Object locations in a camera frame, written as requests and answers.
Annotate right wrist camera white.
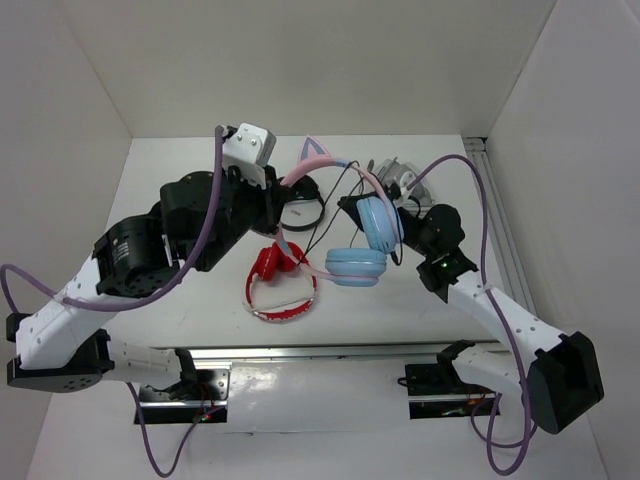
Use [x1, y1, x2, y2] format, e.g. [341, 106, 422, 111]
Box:
[385, 171, 416, 207]

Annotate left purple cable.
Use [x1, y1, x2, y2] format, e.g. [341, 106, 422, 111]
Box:
[0, 125, 226, 478]

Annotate aluminium rail right side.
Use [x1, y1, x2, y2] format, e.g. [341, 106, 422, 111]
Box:
[462, 137, 537, 314]

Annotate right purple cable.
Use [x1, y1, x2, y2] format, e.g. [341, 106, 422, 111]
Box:
[407, 154, 541, 475]

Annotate black small headphones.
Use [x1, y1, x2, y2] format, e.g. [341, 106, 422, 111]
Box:
[281, 175, 326, 232]

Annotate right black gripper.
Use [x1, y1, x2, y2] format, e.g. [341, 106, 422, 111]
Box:
[337, 185, 435, 258]

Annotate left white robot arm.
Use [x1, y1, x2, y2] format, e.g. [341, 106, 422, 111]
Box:
[6, 167, 292, 399]

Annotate aluminium rail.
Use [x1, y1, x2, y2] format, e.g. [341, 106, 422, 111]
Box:
[462, 137, 537, 314]
[188, 342, 453, 369]

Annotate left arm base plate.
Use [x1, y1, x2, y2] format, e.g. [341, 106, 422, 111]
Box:
[138, 363, 231, 425]

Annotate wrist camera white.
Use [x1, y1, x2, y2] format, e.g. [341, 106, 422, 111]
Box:
[385, 171, 416, 207]
[222, 123, 276, 190]

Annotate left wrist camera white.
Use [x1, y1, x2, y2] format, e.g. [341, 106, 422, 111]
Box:
[222, 123, 276, 190]

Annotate aluminium rail front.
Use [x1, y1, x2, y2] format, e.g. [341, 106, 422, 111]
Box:
[188, 342, 453, 369]

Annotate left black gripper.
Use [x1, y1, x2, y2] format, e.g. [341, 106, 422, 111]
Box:
[193, 161, 291, 272]

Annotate pink blue cat-ear headphones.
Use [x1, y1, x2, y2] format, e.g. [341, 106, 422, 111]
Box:
[272, 135, 405, 288]

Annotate red headphones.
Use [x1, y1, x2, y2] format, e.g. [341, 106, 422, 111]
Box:
[243, 242, 319, 324]

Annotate white grey headphones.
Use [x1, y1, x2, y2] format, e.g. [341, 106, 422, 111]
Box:
[367, 157, 435, 217]

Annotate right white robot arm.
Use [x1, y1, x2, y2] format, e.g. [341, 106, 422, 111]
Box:
[398, 204, 604, 434]

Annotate purple cable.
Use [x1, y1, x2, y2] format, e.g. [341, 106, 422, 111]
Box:
[0, 125, 226, 478]
[407, 154, 541, 475]

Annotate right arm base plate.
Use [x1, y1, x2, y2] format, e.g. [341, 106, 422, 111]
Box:
[396, 363, 495, 420]

